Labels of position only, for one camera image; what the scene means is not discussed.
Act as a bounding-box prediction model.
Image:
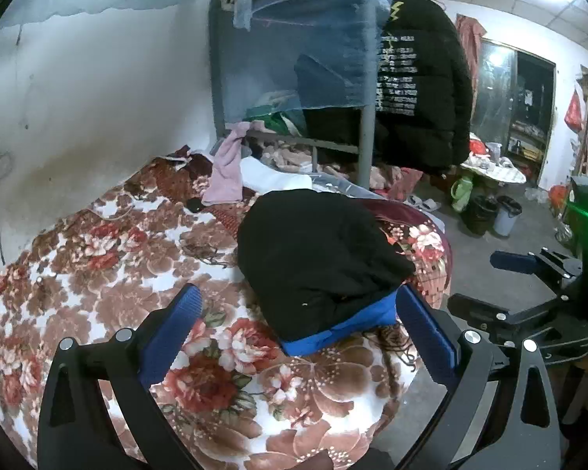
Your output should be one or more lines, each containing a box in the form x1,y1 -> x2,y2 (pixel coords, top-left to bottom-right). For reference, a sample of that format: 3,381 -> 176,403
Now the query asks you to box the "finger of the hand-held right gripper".
448,293 -> 588,352
490,249 -> 582,281

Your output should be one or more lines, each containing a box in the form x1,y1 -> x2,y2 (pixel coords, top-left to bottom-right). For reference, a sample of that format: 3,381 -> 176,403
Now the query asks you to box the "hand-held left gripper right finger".
396,284 -> 563,470

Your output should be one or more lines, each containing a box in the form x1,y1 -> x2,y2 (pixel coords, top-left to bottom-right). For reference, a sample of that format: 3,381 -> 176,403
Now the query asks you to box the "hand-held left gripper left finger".
36,283 -> 203,470

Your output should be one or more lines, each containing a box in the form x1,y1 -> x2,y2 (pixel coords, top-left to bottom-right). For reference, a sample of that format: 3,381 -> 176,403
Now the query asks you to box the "black hoodie with orange print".
236,190 -> 417,343

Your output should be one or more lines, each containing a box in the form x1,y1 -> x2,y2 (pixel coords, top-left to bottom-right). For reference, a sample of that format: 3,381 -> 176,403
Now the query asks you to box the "grey waste bin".
492,196 -> 523,237

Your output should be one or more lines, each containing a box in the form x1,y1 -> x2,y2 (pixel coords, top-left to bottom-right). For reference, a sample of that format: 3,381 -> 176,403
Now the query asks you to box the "black waste bin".
465,196 -> 498,236

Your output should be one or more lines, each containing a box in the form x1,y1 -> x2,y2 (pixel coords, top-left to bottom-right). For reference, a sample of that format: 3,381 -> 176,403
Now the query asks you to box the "blue garment with white letters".
279,291 -> 403,357

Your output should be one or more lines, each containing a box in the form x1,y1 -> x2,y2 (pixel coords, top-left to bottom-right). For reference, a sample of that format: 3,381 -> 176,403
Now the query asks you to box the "floral brown and white blanket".
0,157 -> 454,470

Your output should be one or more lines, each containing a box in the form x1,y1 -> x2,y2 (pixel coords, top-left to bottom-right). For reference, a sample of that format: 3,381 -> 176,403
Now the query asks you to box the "green plastic bag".
451,175 -> 474,212

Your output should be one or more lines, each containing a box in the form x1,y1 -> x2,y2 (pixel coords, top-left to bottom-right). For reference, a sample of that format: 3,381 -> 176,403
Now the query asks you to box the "small cluttered table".
463,154 -> 527,184

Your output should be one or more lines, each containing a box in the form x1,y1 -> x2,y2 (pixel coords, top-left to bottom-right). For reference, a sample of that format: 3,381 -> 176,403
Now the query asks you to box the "hanging red bag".
564,89 -> 584,133

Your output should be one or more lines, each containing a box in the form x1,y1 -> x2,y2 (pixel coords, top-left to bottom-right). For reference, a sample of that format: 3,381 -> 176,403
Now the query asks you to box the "pink cloth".
202,122 -> 252,206

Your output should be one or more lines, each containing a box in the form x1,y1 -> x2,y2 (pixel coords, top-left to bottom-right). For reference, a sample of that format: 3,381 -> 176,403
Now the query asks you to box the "white cloth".
239,155 -> 314,193

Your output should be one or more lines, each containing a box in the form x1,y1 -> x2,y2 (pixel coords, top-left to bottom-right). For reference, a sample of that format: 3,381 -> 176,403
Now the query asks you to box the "black jacket with white print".
372,0 -> 474,172

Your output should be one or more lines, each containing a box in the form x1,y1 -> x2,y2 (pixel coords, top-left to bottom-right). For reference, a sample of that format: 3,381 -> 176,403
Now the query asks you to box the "hanging red cloth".
456,14 -> 487,89

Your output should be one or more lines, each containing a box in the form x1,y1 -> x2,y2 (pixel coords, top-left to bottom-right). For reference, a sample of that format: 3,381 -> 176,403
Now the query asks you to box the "green cloth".
245,108 -> 299,133

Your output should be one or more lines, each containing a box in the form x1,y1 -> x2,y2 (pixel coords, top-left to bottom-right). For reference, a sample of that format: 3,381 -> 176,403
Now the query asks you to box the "grey metal bunk bed frame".
208,0 -> 378,189

